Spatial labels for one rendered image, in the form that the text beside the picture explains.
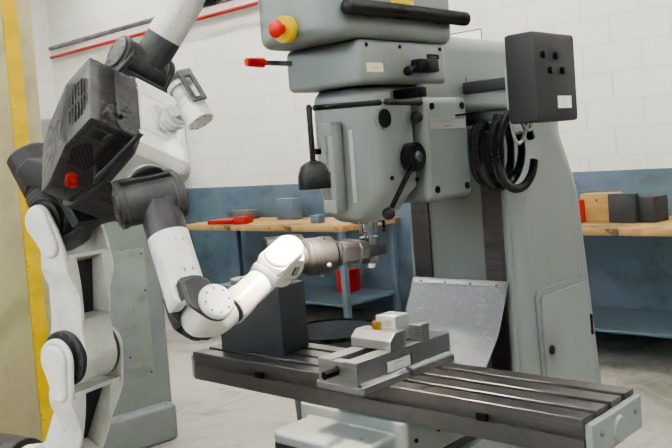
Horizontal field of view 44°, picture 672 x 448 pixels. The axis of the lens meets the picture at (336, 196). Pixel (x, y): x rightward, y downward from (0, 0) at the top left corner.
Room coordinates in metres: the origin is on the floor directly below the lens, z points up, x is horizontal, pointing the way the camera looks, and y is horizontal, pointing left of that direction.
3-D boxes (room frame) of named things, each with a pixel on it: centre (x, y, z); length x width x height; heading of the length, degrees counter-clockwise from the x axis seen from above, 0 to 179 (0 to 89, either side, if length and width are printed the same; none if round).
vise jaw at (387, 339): (1.96, -0.07, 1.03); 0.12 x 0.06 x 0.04; 46
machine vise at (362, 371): (1.98, -0.09, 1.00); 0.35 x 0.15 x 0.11; 136
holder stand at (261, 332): (2.33, 0.23, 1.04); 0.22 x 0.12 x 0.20; 56
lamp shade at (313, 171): (1.83, 0.04, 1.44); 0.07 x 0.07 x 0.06
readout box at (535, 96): (2.03, -0.52, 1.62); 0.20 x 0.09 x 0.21; 137
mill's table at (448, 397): (2.04, -0.07, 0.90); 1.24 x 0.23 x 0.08; 47
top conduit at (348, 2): (1.96, -0.20, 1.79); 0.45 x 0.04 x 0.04; 137
